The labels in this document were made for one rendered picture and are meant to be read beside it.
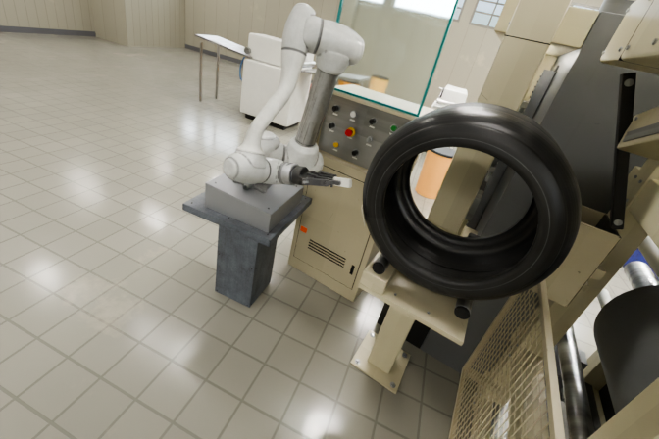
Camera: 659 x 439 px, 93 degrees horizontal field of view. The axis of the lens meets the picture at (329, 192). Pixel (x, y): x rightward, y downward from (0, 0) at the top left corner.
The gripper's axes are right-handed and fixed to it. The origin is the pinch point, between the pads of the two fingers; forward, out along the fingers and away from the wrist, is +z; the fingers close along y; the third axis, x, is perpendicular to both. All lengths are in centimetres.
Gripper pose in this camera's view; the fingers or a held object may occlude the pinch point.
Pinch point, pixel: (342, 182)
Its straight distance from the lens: 114.3
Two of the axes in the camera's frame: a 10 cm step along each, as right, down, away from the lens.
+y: 4.9, -3.1, 8.1
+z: 8.7, 1.6, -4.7
